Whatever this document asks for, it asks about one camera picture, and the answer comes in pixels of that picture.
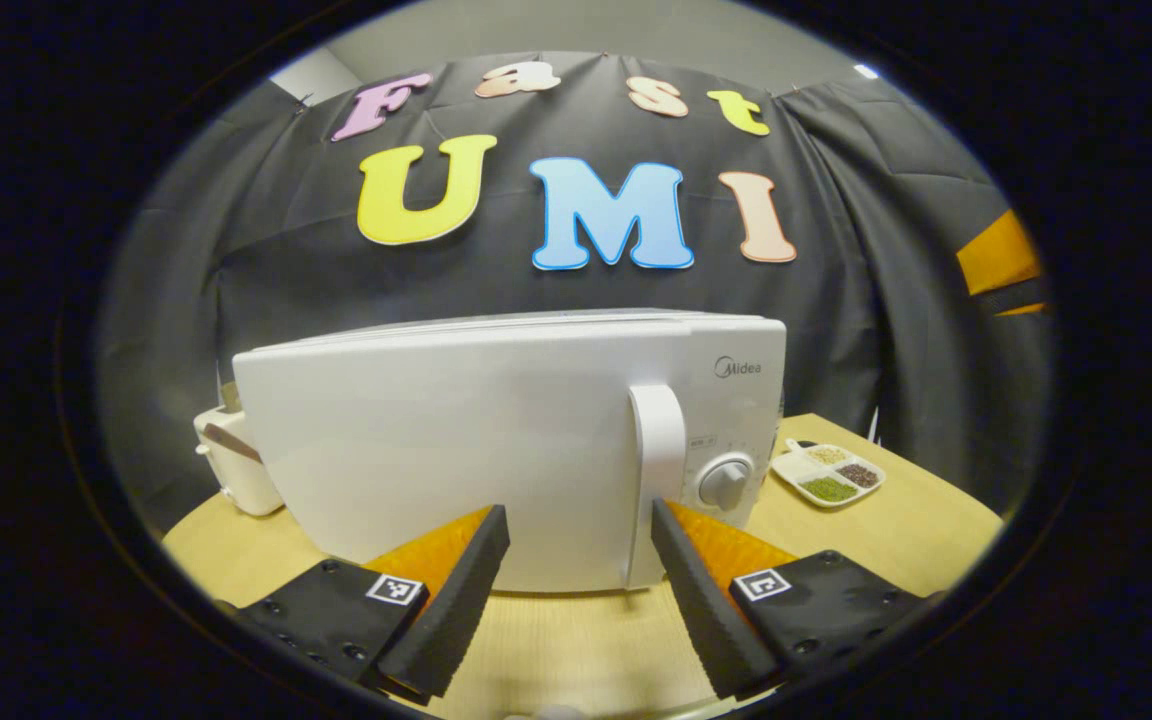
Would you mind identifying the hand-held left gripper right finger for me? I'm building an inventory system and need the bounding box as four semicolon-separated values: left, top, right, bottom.
650;498;932;699

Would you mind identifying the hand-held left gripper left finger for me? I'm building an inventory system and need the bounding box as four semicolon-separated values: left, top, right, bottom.
236;505;512;701

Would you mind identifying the white microwave oven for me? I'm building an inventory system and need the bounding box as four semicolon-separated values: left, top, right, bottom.
232;308;788;593

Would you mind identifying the black backdrop cloth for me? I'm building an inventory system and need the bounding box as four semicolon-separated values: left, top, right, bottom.
96;50;1052;521

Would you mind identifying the white divided plate with beans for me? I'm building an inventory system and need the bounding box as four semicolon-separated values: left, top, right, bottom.
771;438;887;509

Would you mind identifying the white toaster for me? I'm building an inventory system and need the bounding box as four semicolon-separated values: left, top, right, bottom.
193;385;285;517

